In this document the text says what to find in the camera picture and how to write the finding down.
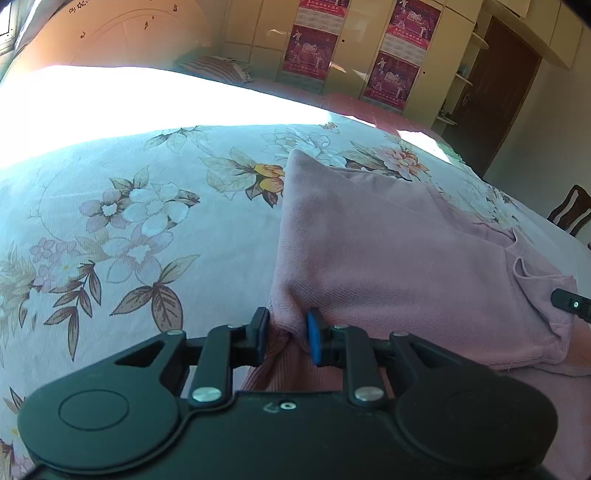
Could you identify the round wooden headboard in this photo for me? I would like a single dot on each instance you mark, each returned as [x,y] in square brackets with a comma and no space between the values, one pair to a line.
[115,32]

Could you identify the cream wardrobe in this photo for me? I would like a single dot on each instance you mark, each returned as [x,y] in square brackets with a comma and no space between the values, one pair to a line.
[360,41]

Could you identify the magenta wall poster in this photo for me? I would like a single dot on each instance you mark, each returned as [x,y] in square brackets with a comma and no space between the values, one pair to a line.
[310,50]
[391,79]
[323,7]
[415,18]

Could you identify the striped pillow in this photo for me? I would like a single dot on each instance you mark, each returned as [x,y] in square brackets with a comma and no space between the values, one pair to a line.
[214,68]

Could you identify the pink bedspread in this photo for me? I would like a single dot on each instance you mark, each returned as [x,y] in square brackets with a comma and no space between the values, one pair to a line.
[369,110]

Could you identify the window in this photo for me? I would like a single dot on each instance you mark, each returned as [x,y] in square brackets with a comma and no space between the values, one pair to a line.
[8,23]

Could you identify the cream overhead cabinet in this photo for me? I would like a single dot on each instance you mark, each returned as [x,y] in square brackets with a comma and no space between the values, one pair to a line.
[535,27]

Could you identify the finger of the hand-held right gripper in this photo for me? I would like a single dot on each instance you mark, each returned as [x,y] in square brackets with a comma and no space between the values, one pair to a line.
[572,302]

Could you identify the dark wooden chair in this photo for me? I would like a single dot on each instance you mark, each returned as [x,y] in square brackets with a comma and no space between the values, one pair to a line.
[570,210]

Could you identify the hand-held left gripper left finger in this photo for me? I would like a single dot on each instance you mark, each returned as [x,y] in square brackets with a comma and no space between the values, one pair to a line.
[261,325]

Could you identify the dark wooden door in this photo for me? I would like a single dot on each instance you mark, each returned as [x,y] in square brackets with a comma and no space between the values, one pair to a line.
[501,92]

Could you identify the pink knit garment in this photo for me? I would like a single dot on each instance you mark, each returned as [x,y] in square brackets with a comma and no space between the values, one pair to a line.
[392,272]

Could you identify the cream corner shelf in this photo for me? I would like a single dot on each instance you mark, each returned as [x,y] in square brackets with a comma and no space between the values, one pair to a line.
[461,78]

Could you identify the floral bed sheet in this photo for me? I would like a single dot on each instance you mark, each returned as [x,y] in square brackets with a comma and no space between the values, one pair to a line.
[138,221]

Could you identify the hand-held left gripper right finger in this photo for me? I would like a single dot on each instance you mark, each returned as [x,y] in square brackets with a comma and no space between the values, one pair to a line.
[315,339]

